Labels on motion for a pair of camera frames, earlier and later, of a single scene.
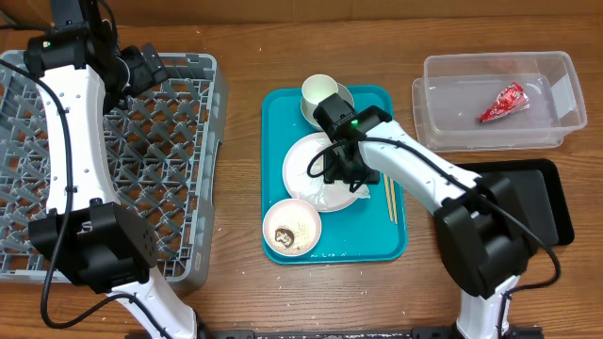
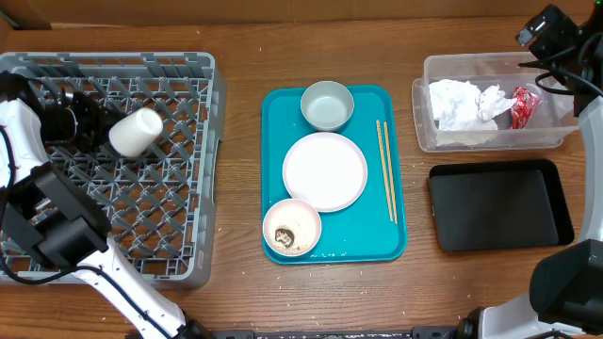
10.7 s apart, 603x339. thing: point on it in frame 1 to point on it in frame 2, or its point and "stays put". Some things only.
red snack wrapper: x=512 y=100 to x=525 y=104
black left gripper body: x=134 y=76 to x=84 y=121
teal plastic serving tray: x=370 y=231 stays put
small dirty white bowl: x=291 y=227 stays put
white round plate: x=295 y=168 stays put
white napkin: x=339 y=193 to x=459 y=105
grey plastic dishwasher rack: x=163 y=148 stays put
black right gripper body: x=349 y=170 to x=555 y=40
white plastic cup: x=315 y=89 to x=134 y=133
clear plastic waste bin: x=495 y=101 stays put
